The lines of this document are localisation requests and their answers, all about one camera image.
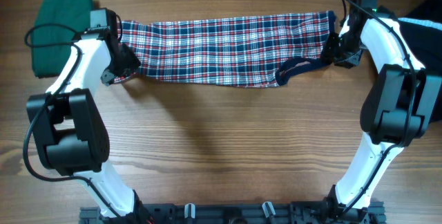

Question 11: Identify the plaid red blue shirt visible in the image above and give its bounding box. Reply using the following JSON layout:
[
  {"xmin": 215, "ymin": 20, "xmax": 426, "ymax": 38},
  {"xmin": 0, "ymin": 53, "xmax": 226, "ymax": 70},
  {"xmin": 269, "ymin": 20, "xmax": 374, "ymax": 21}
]
[{"xmin": 121, "ymin": 11, "xmax": 336, "ymax": 88}]

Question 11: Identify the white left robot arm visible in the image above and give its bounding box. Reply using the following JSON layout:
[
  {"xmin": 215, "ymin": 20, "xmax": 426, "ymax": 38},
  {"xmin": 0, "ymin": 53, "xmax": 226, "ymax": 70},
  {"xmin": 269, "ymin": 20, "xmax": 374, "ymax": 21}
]
[{"xmin": 23, "ymin": 27, "xmax": 149, "ymax": 223}]

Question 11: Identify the black garment pile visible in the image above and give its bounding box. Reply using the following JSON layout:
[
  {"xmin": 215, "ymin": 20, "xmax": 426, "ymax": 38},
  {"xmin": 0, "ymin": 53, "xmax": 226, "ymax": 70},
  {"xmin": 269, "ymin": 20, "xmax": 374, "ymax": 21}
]
[{"xmin": 399, "ymin": 0, "xmax": 441, "ymax": 75}]

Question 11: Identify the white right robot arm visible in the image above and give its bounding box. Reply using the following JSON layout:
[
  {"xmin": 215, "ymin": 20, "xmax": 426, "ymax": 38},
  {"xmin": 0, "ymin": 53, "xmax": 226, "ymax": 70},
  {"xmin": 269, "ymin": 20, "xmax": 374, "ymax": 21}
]
[{"xmin": 320, "ymin": 16, "xmax": 441, "ymax": 222}]

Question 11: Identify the folded green cloth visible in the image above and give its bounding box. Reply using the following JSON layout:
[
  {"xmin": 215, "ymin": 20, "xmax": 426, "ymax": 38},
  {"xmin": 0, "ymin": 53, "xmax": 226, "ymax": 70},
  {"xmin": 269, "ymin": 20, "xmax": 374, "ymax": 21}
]
[{"xmin": 30, "ymin": 0, "xmax": 94, "ymax": 77}]

